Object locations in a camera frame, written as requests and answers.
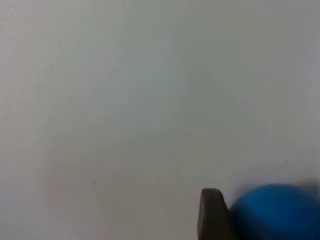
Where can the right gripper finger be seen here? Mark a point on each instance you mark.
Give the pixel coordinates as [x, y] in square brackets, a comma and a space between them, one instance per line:
[212, 217]

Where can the blue ball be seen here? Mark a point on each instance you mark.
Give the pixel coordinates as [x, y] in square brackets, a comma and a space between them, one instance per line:
[277, 215]

